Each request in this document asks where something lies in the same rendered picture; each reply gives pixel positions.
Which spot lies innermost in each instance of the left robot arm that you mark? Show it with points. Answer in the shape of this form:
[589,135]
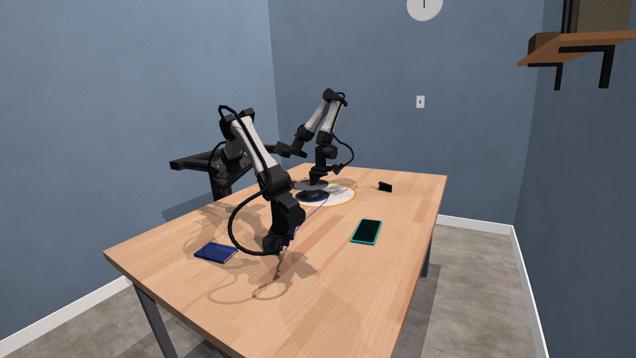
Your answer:
[330,106]

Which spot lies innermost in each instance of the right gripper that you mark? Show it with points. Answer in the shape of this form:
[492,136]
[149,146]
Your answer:
[279,226]

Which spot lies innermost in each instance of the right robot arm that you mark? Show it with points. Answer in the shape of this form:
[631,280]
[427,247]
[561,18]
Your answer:
[282,203]

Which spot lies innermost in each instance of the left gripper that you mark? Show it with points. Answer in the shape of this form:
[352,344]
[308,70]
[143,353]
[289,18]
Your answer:
[320,168]

